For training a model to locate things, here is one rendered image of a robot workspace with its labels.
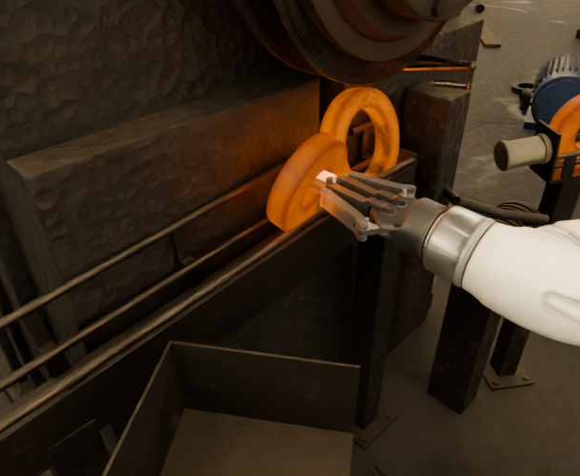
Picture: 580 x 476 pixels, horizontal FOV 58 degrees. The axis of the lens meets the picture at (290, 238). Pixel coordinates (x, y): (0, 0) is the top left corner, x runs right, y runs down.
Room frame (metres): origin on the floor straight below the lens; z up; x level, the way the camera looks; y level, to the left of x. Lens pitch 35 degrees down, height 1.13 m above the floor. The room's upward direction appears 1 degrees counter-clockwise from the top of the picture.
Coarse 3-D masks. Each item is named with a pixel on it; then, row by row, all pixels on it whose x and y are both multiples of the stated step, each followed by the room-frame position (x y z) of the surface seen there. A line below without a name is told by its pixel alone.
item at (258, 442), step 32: (192, 352) 0.38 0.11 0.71; (224, 352) 0.38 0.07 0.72; (256, 352) 0.37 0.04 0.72; (160, 384) 0.35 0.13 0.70; (192, 384) 0.38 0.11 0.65; (224, 384) 0.38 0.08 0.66; (256, 384) 0.37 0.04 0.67; (288, 384) 0.36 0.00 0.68; (320, 384) 0.36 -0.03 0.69; (352, 384) 0.35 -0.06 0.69; (160, 416) 0.33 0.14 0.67; (192, 416) 0.38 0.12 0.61; (224, 416) 0.37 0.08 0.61; (256, 416) 0.37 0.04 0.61; (288, 416) 0.36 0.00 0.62; (320, 416) 0.36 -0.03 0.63; (352, 416) 0.35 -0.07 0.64; (128, 448) 0.28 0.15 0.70; (160, 448) 0.32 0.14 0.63; (192, 448) 0.34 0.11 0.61; (224, 448) 0.34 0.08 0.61; (256, 448) 0.34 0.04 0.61; (288, 448) 0.33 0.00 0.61; (320, 448) 0.33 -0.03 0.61
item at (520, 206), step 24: (456, 288) 0.87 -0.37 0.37; (456, 312) 0.86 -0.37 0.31; (480, 312) 0.82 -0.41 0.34; (456, 336) 0.85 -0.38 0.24; (480, 336) 0.81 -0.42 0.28; (456, 360) 0.84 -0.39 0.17; (480, 360) 0.83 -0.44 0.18; (432, 384) 0.87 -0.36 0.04; (456, 384) 0.83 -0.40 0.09; (456, 408) 0.82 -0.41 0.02
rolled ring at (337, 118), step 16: (336, 96) 0.81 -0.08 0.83; (352, 96) 0.79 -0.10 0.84; (368, 96) 0.82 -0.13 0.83; (384, 96) 0.85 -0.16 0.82; (336, 112) 0.77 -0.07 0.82; (352, 112) 0.78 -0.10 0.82; (368, 112) 0.85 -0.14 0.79; (384, 112) 0.84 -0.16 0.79; (320, 128) 0.77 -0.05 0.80; (336, 128) 0.75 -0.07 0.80; (384, 128) 0.84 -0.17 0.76; (384, 144) 0.84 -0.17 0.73; (384, 160) 0.82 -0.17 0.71
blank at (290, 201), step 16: (304, 144) 0.64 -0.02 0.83; (320, 144) 0.64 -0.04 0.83; (336, 144) 0.66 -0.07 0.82; (288, 160) 0.62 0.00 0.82; (304, 160) 0.62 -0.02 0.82; (320, 160) 0.63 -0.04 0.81; (336, 160) 0.67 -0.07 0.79; (288, 176) 0.61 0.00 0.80; (304, 176) 0.60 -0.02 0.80; (272, 192) 0.61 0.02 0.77; (288, 192) 0.60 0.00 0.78; (304, 192) 0.62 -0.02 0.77; (272, 208) 0.61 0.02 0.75; (288, 208) 0.60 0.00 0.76; (304, 208) 0.65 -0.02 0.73; (320, 208) 0.69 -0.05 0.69; (288, 224) 0.62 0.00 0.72
